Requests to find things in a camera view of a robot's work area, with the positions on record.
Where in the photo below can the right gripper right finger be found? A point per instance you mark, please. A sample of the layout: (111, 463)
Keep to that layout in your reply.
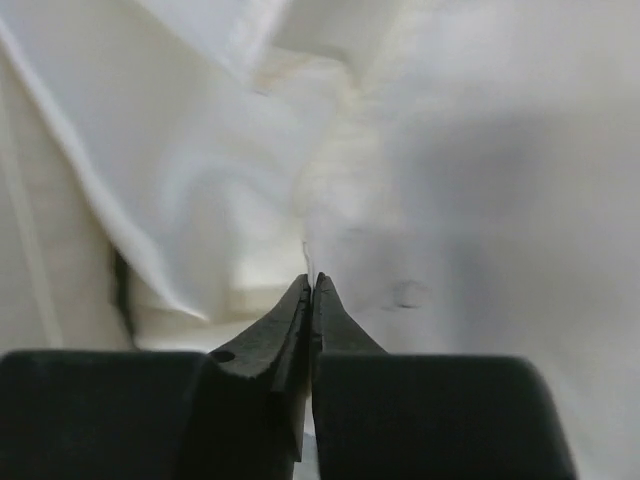
(379, 415)

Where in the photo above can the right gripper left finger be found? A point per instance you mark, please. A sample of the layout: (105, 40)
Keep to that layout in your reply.
(236, 412)

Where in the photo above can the cream pillowcase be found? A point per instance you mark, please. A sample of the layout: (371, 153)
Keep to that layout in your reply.
(467, 172)

